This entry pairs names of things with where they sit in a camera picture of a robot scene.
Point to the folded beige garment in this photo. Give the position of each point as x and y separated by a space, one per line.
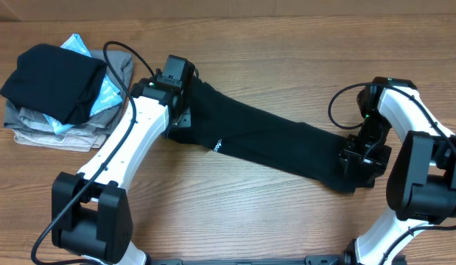
77 143

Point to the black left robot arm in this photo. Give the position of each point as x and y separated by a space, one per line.
91 215

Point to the folded light blue garment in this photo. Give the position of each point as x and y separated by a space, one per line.
110 94

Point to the folded black garment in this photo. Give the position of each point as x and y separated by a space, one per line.
57 82

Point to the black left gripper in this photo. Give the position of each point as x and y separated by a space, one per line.
186 120

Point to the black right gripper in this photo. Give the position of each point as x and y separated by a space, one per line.
379 160

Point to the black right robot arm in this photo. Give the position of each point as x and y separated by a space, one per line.
421 188

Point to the black t-shirt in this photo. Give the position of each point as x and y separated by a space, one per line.
226 126

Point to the folded grey garment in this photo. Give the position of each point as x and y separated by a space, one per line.
102 123

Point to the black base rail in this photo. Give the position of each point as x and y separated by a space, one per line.
308 260

